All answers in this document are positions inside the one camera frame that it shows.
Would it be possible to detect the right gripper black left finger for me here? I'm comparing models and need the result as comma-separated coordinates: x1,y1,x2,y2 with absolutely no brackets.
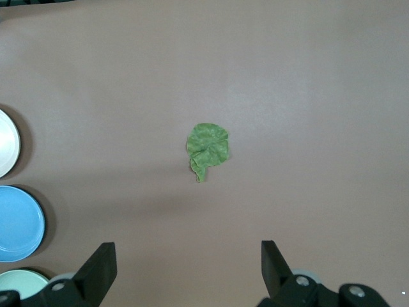
0,242,118,307

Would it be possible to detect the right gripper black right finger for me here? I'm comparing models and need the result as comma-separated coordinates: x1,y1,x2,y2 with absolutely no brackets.
258,239,392,307

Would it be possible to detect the green lettuce leaf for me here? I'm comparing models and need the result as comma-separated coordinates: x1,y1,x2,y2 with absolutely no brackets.
186,123,230,184

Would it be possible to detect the pale green round plate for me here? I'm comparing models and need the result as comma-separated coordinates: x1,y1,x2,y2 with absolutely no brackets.
0,269,51,301

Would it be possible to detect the blue round plate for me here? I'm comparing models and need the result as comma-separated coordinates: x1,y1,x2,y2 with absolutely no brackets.
0,185,46,264

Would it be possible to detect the beige round plate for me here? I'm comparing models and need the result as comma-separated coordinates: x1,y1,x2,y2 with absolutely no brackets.
0,108,22,178

